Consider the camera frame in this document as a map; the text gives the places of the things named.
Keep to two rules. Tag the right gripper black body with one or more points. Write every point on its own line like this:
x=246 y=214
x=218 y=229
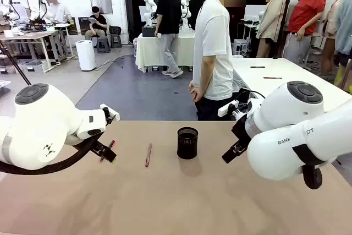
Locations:
x=240 y=131

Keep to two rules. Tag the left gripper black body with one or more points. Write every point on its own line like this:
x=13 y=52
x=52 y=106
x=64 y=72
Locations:
x=99 y=142

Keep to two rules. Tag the black marker with pink cap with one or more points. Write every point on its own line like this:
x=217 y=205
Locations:
x=112 y=143

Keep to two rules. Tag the person's right forearm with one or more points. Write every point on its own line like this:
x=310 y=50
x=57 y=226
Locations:
x=204 y=72

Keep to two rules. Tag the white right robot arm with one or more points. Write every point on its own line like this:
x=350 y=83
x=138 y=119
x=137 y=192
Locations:
x=288 y=108

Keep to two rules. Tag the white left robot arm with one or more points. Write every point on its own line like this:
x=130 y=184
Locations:
x=41 y=114

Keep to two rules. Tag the dark red pen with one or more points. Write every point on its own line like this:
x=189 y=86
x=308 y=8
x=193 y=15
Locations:
x=272 y=77
x=148 y=154

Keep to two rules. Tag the black mesh pen holder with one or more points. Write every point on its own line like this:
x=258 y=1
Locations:
x=187 y=147

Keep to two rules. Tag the black pen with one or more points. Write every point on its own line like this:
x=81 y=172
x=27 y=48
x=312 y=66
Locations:
x=258 y=67

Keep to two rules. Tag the person's right hand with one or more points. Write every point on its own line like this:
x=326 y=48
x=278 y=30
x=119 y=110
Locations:
x=197 y=94

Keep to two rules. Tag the person in white t-shirt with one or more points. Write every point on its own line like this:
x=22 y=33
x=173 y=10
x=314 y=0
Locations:
x=217 y=53

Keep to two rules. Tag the white air purifier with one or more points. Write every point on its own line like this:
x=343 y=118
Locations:
x=85 y=56

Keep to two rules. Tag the grey plastic stool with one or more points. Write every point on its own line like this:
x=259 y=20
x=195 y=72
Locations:
x=116 y=41
x=103 y=45

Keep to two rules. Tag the clear storage bin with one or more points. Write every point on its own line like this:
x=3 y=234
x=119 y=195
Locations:
x=34 y=66

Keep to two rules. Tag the table with white cloth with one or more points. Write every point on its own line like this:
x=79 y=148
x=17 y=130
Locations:
x=149 y=50

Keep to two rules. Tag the black tripod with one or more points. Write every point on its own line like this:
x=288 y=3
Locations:
x=16 y=65

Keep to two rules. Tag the black bag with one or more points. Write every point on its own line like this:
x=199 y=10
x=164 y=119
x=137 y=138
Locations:
x=115 y=30

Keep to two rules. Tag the seated person in black shirt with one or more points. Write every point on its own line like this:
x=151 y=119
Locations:
x=99 y=21

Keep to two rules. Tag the black equipment box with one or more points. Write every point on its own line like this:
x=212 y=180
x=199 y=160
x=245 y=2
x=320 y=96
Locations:
x=148 y=31

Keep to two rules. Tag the cluttered grey work desk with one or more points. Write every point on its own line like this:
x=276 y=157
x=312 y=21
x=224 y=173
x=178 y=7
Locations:
x=27 y=35

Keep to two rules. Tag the person in red shirt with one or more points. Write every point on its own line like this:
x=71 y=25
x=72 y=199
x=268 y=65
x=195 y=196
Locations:
x=305 y=12

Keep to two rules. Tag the seated person in white shirt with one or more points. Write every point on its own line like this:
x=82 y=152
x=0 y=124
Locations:
x=59 y=10

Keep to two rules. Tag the black shirt grey trousers person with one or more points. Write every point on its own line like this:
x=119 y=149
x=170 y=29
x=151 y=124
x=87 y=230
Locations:
x=167 y=12

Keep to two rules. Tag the person with bucket hat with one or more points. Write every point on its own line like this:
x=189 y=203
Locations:
x=343 y=26

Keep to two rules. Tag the person wearing headset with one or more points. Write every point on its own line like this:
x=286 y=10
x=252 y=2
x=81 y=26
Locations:
x=34 y=1

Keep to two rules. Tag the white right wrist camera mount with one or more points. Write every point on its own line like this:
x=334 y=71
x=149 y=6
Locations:
x=226 y=108

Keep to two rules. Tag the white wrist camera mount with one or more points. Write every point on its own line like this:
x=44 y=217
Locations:
x=115 y=115
x=226 y=108

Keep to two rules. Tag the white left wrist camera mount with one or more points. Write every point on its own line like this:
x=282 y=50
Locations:
x=115 y=115

